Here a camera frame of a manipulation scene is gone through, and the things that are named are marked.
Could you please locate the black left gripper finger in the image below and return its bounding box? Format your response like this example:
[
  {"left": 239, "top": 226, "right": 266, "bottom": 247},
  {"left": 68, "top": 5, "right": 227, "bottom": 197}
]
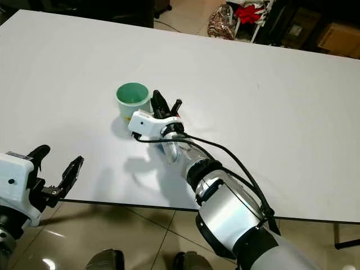
[
  {"left": 28, "top": 145, "right": 51, "bottom": 172},
  {"left": 59, "top": 156, "right": 85, "bottom": 196}
]

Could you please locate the green plastic cup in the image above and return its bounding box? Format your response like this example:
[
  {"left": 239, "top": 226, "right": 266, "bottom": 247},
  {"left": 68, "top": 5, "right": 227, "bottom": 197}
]
[{"left": 116, "top": 83, "right": 151, "bottom": 123}]

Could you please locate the grey robot left leg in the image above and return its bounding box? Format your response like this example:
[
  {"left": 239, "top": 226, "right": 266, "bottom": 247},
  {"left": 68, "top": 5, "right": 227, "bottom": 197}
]
[{"left": 87, "top": 249, "right": 125, "bottom": 270}]

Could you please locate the grey robot leg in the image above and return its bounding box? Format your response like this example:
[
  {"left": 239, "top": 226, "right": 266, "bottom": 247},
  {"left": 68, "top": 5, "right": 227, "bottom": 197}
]
[
  {"left": 172, "top": 251, "right": 221, "bottom": 270},
  {"left": 87, "top": 249, "right": 125, "bottom": 270}
]

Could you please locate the patterned fabric bag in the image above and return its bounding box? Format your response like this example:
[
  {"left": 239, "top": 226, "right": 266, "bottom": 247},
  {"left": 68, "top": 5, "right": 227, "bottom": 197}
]
[{"left": 207, "top": 4, "right": 237, "bottom": 40}]

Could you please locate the red cloth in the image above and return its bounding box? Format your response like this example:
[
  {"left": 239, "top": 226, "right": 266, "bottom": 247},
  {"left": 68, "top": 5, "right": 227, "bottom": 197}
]
[{"left": 235, "top": 4, "right": 264, "bottom": 24}]

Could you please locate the dark wooden sideboard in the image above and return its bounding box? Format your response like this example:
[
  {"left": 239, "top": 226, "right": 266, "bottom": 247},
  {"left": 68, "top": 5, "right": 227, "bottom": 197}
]
[{"left": 8, "top": 0, "right": 172, "bottom": 26}]

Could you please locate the dark cardboard box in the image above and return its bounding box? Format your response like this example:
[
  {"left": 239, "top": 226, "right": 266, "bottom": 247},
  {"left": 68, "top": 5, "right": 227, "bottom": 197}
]
[{"left": 281, "top": 8, "right": 316, "bottom": 48}]

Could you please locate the grey robot right leg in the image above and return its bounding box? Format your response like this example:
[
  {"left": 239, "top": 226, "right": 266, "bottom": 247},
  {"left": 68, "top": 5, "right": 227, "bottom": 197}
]
[{"left": 172, "top": 251, "right": 221, "bottom": 270}]

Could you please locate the brown cardboard box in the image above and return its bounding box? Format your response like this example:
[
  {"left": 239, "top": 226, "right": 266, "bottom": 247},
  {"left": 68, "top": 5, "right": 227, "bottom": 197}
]
[{"left": 317, "top": 22, "right": 360, "bottom": 59}]

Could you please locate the black table leg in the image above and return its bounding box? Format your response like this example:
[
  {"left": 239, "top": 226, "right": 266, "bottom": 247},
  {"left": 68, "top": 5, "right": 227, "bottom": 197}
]
[{"left": 335, "top": 222, "right": 360, "bottom": 250}]

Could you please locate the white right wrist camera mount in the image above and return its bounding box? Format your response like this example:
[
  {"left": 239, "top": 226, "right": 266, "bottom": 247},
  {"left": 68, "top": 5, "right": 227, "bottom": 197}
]
[{"left": 128, "top": 110, "right": 178, "bottom": 140}]

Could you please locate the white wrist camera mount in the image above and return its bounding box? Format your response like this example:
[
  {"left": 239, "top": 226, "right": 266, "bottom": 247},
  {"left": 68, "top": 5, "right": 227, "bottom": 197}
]
[
  {"left": 0, "top": 152, "right": 42, "bottom": 213},
  {"left": 128, "top": 110, "right": 178, "bottom": 140}
]

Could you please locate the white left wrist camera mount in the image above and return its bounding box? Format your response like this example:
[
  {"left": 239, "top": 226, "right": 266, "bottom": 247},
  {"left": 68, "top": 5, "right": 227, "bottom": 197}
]
[{"left": 0, "top": 152, "right": 42, "bottom": 213}]

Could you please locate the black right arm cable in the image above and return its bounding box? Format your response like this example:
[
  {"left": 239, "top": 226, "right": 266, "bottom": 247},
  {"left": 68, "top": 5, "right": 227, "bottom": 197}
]
[{"left": 135, "top": 132, "right": 281, "bottom": 236}]

